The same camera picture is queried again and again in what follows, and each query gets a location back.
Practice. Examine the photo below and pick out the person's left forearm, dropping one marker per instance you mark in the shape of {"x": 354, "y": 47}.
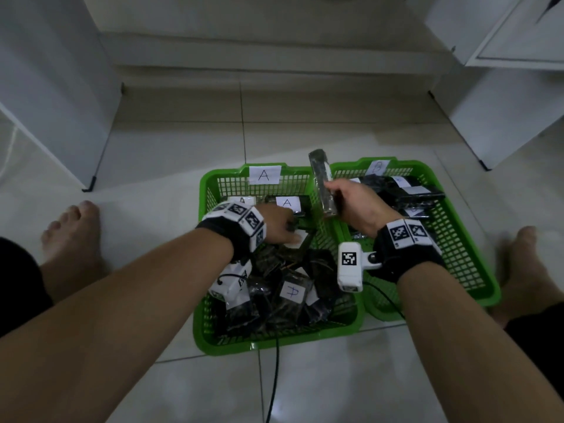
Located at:
{"x": 110, "y": 326}

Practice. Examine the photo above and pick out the black wristband with marker tags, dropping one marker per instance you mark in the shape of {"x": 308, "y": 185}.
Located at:
{"x": 224, "y": 233}
{"x": 410, "y": 259}

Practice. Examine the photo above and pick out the black packet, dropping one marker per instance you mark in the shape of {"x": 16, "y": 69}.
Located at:
{"x": 321, "y": 171}

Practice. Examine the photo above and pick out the white desk side panel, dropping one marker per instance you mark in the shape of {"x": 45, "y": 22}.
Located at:
{"x": 57, "y": 92}

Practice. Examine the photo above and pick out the white desk cabinet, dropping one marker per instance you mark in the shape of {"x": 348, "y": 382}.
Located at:
{"x": 502, "y": 114}

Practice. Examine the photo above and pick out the green plastic basket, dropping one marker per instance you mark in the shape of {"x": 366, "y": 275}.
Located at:
{"x": 264, "y": 343}
{"x": 467, "y": 268}

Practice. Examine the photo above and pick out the person's right forearm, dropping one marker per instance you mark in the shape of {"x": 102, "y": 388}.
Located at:
{"x": 467, "y": 348}

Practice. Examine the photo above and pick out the person's left hand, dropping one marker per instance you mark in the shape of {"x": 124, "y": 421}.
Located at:
{"x": 277, "y": 224}

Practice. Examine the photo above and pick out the person's leg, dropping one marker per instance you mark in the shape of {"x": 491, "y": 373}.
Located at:
{"x": 528, "y": 303}
{"x": 72, "y": 281}

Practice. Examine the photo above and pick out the person's right hand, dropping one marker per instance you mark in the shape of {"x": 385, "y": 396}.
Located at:
{"x": 365, "y": 207}

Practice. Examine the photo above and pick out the person's right leg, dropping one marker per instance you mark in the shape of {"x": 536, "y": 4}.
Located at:
{"x": 528, "y": 303}

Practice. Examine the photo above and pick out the person's left leg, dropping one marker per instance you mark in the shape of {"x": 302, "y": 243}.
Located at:
{"x": 72, "y": 281}

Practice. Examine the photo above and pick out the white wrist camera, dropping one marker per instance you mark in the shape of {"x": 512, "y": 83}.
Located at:
{"x": 224, "y": 290}
{"x": 349, "y": 277}

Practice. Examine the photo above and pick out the person's right foot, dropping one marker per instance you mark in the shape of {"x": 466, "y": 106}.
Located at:
{"x": 526, "y": 259}

